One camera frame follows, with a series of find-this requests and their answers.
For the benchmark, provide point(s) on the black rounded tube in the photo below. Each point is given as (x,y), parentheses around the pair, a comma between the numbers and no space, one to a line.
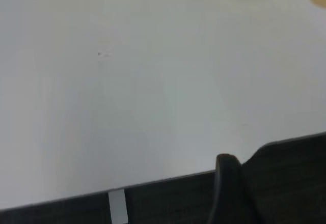
(228,188)

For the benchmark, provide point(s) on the light grey table leg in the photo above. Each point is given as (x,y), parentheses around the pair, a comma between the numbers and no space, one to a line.
(117,206)

